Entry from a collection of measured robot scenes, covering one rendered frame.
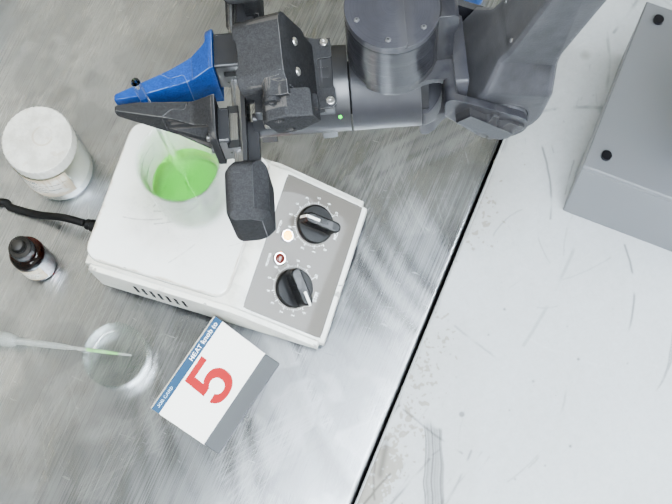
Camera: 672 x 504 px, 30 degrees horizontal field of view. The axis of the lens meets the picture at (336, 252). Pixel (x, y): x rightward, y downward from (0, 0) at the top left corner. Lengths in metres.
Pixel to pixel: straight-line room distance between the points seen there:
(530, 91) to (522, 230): 0.30
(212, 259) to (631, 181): 0.33
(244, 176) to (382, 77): 0.11
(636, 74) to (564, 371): 0.25
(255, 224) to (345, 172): 0.30
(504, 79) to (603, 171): 0.21
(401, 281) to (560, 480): 0.21
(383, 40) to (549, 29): 0.10
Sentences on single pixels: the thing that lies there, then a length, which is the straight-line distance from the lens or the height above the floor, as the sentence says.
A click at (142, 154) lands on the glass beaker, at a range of 0.94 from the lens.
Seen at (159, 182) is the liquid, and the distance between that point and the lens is 0.99.
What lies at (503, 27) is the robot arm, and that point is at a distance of 0.79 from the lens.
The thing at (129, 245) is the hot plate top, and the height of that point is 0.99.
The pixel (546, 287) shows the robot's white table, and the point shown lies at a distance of 1.07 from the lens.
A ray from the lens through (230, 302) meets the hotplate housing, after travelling 1.00.
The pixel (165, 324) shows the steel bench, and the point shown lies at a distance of 1.07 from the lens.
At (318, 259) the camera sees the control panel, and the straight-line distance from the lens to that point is 1.03.
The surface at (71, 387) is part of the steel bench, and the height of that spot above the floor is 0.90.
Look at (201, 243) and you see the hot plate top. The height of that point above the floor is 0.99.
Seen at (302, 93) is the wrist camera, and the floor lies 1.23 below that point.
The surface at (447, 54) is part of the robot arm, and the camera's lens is 0.79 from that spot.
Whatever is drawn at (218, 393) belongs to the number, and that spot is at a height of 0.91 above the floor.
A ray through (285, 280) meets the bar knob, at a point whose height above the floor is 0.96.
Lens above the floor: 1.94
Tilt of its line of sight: 75 degrees down
